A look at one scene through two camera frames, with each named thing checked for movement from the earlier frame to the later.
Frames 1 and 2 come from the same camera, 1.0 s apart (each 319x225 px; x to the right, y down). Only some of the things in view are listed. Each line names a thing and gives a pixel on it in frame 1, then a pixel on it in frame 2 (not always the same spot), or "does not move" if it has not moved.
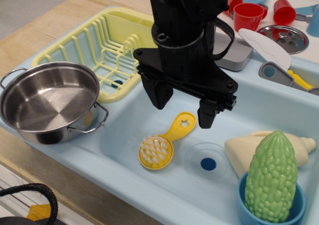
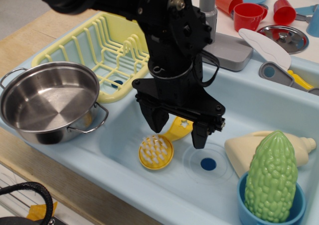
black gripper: (193, 71) to (181, 96)
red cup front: (248, 15) does not move
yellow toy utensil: (298, 80) does not move
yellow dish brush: (156, 152) does not move
